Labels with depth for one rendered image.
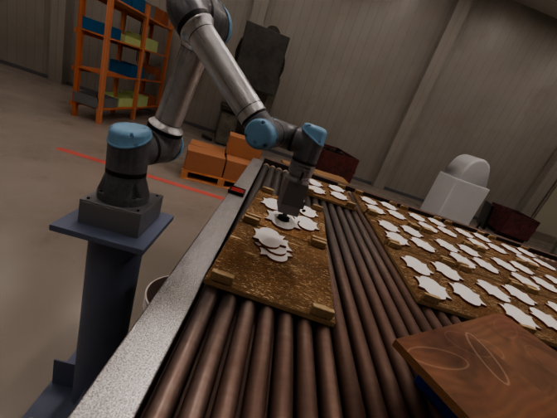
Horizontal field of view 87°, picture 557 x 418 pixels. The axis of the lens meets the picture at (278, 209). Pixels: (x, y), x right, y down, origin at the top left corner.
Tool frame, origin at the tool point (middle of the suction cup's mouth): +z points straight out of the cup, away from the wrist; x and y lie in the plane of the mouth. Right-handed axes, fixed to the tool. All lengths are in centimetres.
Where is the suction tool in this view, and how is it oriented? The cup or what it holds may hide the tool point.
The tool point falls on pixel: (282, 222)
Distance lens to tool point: 95.7
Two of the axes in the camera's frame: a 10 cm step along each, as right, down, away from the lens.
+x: -9.5, -2.7, -1.6
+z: -3.1, 8.8, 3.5
